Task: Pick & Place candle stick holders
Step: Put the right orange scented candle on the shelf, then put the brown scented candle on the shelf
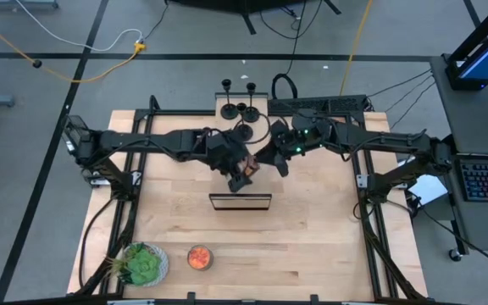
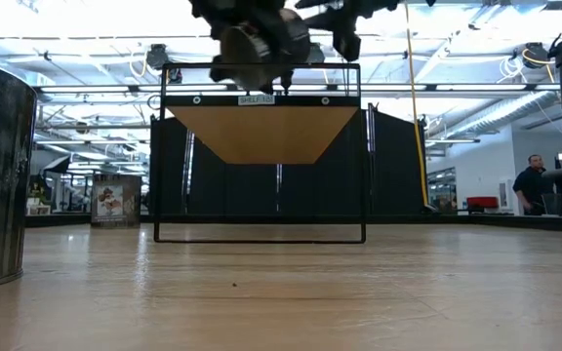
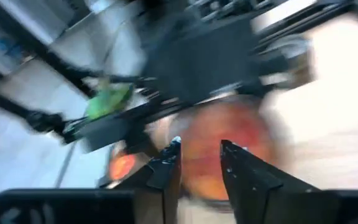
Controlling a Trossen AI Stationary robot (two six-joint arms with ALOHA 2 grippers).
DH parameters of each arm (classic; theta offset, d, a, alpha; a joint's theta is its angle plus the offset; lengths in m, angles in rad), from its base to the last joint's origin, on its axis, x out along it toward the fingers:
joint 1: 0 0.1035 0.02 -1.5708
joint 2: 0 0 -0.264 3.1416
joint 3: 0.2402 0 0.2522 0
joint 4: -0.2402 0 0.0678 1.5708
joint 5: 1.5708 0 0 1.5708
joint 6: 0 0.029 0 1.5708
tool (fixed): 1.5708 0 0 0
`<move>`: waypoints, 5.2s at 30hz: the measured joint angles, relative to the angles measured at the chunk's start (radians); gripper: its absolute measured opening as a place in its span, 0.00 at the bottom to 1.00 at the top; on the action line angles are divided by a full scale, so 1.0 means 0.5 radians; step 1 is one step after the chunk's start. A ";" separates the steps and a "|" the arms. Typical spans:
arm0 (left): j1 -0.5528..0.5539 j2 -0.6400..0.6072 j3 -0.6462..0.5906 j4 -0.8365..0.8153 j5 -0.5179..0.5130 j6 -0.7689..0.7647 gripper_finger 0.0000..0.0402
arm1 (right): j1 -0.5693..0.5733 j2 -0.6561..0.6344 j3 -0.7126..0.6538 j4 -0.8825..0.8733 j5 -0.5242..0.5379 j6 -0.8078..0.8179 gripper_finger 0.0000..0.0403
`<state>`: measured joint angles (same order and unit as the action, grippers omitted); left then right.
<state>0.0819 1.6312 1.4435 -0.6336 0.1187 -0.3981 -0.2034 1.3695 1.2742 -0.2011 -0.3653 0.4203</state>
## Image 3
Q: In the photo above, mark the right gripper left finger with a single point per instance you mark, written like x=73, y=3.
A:
x=166, y=193

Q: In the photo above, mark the black aluminium table frame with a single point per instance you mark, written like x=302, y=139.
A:
x=104, y=130

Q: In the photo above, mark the glass jar orange candle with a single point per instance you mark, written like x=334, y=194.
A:
x=216, y=124
x=121, y=166

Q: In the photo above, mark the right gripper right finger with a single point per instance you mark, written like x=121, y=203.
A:
x=253, y=199

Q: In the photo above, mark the green succulent in white pot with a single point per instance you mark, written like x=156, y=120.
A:
x=109, y=101

